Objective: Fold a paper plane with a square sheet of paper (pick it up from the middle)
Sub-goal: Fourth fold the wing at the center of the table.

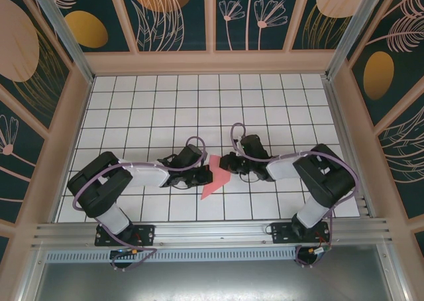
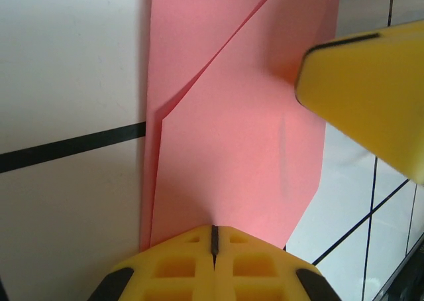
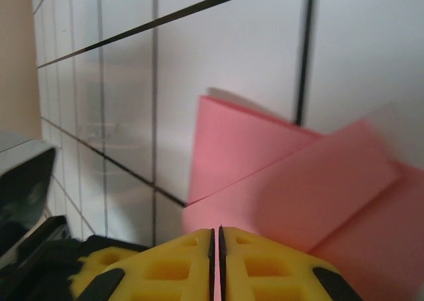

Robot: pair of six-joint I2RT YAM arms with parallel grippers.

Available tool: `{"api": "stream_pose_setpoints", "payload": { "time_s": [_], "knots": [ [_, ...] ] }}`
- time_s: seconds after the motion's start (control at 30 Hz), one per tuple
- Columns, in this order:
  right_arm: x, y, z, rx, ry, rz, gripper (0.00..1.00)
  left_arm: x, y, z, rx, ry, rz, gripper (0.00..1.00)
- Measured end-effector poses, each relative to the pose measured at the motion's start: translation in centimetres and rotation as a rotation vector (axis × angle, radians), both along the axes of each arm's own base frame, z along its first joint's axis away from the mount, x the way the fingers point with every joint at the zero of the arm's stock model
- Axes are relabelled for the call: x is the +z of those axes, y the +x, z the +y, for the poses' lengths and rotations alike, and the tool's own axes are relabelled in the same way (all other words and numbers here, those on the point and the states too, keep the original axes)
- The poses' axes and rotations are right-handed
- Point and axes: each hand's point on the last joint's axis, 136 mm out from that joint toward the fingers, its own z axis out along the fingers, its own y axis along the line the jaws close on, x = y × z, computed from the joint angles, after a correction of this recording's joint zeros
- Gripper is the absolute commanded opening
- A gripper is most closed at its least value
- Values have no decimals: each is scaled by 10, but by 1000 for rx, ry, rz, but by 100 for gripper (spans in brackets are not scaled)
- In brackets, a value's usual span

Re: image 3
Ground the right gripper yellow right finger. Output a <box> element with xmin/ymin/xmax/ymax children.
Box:
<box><xmin>218</xmin><ymin>226</ymin><xmax>357</xmax><ymax>301</ymax></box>

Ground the pink paper sheet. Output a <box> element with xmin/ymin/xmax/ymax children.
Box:
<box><xmin>180</xmin><ymin>94</ymin><xmax>424</xmax><ymax>301</ymax></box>

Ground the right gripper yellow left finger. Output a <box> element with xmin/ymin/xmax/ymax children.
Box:
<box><xmin>78</xmin><ymin>227</ymin><xmax>215</xmax><ymax>301</ymax></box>

